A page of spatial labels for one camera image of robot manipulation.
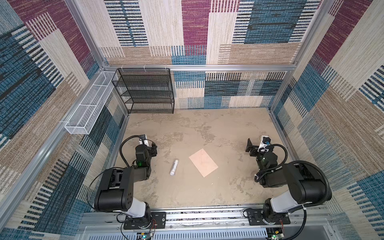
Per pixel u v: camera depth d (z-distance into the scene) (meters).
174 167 0.89
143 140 0.79
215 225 0.73
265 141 0.75
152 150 0.79
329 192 0.44
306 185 0.46
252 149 0.82
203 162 0.93
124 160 0.73
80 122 0.91
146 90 1.10
